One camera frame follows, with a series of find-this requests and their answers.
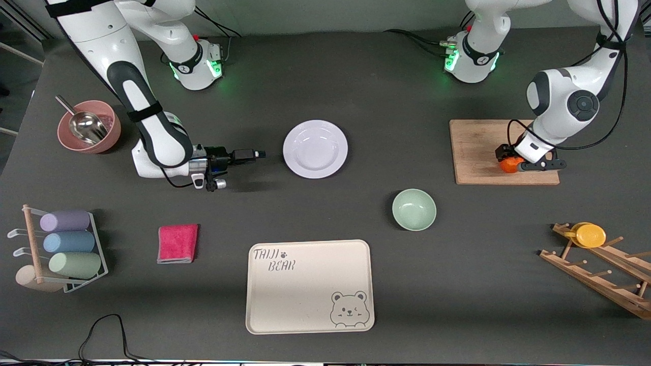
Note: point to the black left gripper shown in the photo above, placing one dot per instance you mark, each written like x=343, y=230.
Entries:
x=503, y=152

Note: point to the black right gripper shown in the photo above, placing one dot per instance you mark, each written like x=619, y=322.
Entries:
x=219, y=155

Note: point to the orange fruit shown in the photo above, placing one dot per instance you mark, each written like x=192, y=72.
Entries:
x=508, y=166

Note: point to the white round plate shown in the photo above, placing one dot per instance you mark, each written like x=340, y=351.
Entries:
x=315, y=149

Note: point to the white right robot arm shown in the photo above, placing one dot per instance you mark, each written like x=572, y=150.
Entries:
x=101, y=40

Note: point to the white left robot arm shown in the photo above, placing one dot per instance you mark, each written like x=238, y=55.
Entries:
x=559, y=96

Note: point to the wooden cutting board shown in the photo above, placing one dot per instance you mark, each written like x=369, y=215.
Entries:
x=473, y=147

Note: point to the light green bowl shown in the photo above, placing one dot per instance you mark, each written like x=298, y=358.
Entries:
x=414, y=209

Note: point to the pink folded cloth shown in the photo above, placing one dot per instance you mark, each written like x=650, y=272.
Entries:
x=177, y=243

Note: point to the yellow mug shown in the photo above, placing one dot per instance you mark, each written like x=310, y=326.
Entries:
x=590, y=235

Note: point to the pink bowl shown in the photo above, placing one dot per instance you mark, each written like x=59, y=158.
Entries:
x=109, y=140

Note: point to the beige bear print tray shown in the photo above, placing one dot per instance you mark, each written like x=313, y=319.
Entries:
x=305, y=290

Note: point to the wooden peg mug rack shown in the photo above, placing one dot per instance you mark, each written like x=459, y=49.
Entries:
x=600, y=279

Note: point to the metal scoop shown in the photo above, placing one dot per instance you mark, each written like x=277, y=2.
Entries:
x=86, y=127

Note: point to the purple cup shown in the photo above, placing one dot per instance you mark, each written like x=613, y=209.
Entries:
x=65, y=220

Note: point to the blue cup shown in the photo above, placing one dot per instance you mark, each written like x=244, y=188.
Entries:
x=68, y=242

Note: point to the green cup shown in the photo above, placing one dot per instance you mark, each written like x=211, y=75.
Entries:
x=75, y=265

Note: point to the beige cup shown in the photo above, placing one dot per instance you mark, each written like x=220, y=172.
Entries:
x=25, y=278

